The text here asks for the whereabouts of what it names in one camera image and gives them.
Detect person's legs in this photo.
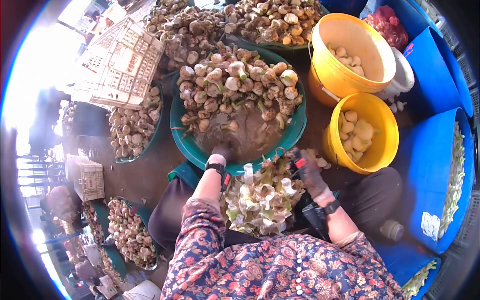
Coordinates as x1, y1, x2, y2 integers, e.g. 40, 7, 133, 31
148, 166, 404, 253

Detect group of peeled white bulbs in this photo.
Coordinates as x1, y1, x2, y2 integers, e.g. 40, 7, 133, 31
328, 46, 366, 78
338, 110, 381, 163

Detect teal plastic piece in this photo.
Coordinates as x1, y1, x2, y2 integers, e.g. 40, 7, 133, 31
167, 160, 204, 190

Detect blue plastic barrel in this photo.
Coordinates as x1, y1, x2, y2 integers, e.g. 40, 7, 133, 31
373, 240, 442, 300
359, 0, 444, 40
392, 107, 476, 255
403, 26, 474, 118

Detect big yellow bucket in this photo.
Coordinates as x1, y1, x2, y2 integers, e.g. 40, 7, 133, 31
307, 13, 397, 108

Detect small white plastic crate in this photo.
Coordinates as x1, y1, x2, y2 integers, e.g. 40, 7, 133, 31
66, 153, 106, 203

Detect white plastic container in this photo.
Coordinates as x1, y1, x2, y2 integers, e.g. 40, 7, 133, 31
374, 46, 416, 101

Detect red mesh bag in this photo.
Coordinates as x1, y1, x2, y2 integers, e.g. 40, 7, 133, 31
362, 5, 409, 52

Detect loose mound of muddy bulbs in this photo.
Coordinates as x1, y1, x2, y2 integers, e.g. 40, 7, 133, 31
144, 0, 227, 73

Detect small dark peeling knife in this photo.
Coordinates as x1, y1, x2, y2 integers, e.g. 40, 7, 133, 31
286, 148, 309, 181

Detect large green basin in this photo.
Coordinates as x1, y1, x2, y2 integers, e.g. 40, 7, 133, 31
169, 44, 308, 176

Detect person's left fingers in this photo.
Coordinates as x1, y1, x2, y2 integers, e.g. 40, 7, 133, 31
217, 144, 236, 162

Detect person's right hand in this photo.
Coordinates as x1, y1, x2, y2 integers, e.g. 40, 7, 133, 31
288, 148, 337, 208

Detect small yellow bucket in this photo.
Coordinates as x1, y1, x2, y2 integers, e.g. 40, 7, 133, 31
322, 92, 400, 175

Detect grey bottle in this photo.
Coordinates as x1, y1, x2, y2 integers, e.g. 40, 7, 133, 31
380, 219, 405, 242

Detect person's left hand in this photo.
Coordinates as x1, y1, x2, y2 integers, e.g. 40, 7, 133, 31
207, 144, 236, 167

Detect person's body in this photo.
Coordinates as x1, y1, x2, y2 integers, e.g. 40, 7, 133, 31
160, 198, 406, 300

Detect black wrist band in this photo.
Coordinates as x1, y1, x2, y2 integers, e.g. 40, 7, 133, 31
301, 199, 342, 234
205, 161, 233, 195

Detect white bucket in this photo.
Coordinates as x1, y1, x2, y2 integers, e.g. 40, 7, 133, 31
122, 279, 163, 300

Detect pile of bulb peelings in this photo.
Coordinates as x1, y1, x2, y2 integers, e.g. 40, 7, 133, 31
220, 148, 332, 238

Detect pile of muddy bulbs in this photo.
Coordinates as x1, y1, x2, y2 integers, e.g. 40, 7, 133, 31
176, 42, 304, 133

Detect heap of muddy bulbs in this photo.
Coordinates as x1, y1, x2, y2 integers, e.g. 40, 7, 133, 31
108, 199, 158, 268
223, 0, 325, 46
109, 86, 163, 159

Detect person's right fingers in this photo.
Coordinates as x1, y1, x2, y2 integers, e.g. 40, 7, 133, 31
288, 148, 314, 181

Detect large white plastic crate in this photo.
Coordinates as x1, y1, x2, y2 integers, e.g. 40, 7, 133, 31
70, 16, 166, 110

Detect pile of pale green stalks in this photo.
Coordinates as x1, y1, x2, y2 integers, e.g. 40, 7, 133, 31
438, 121, 466, 240
402, 260, 438, 300

